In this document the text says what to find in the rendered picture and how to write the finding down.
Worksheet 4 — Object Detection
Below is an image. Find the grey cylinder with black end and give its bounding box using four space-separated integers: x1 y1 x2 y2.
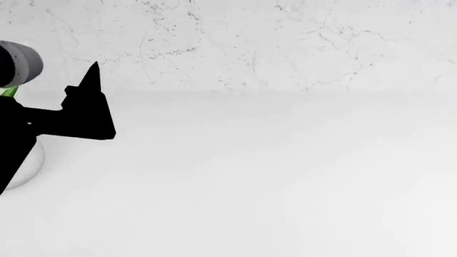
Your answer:
0 39 44 89

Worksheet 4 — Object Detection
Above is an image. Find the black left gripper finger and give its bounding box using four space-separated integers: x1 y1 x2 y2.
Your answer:
59 85 81 111
78 60 104 93

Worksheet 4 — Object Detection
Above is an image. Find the green leaf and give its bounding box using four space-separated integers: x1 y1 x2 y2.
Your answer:
0 85 20 99

